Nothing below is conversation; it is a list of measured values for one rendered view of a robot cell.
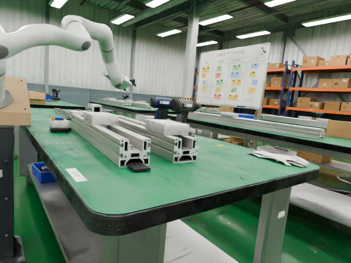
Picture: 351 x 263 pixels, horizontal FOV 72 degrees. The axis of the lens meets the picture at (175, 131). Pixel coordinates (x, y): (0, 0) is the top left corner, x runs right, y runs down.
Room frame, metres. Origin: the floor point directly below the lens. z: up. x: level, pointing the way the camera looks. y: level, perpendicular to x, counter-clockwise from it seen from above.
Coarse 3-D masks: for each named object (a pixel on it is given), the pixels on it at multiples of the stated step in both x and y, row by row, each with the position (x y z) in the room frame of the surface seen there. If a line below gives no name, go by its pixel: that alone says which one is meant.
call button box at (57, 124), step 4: (56, 120) 1.19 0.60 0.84; (60, 120) 1.20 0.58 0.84; (64, 120) 1.22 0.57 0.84; (52, 124) 1.17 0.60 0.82; (56, 124) 1.18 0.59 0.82; (60, 124) 1.18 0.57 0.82; (64, 124) 1.19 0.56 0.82; (68, 124) 1.21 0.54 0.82; (52, 128) 1.17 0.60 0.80; (56, 128) 1.18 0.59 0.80; (60, 128) 1.19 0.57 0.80; (64, 128) 1.20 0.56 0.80; (68, 128) 1.24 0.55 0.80; (52, 132) 1.17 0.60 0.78; (56, 132) 1.18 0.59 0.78; (60, 132) 1.18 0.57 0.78; (64, 132) 1.20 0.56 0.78
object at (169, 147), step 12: (120, 120) 1.25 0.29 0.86; (132, 120) 1.30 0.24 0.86; (144, 132) 1.02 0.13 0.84; (156, 144) 0.92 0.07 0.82; (168, 144) 0.83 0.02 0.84; (180, 144) 0.81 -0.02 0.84; (192, 144) 0.83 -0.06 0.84; (168, 156) 0.82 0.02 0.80; (180, 156) 0.81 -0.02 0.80; (192, 156) 0.86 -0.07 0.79
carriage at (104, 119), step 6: (84, 114) 1.07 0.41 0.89; (90, 114) 0.98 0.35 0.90; (96, 114) 0.98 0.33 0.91; (102, 114) 1.01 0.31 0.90; (108, 114) 1.04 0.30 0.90; (84, 120) 1.07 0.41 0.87; (90, 120) 0.98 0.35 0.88; (96, 120) 0.97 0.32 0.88; (102, 120) 0.98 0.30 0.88; (108, 120) 0.99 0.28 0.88; (114, 120) 1.01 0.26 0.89; (102, 126) 1.00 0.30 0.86; (108, 126) 1.01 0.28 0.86
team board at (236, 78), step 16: (240, 48) 4.14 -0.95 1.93; (256, 48) 3.89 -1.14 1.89; (208, 64) 4.71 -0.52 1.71; (224, 64) 4.39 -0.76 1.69; (240, 64) 4.11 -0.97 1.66; (256, 64) 3.86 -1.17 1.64; (208, 80) 4.67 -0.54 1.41; (224, 80) 4.36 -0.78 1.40; (240, 80) 4.08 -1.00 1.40; (256, 80) 3.83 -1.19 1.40; (208, 96) 4.64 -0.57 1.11; (224, 96) 4.33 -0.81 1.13; (240, 96) 4.05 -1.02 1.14; (256, 96) 3.80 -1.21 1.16; (256, 144) 3.77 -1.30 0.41
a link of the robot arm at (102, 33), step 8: (72, 16) 1.36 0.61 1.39; (64, 24) 1.33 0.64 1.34; (88, 24) 1.39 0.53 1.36; (96, 24) 1.40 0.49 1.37; (88, 32) 1.41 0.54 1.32; (96, 32) 1.40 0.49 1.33; (104, 32) 1.42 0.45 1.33; (96, 40) 1.45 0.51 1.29; (104, 40) 1.45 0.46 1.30; (112, 40) 1.50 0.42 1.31; (104, 48) 1.50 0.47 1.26; (112, 48) 1.53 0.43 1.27
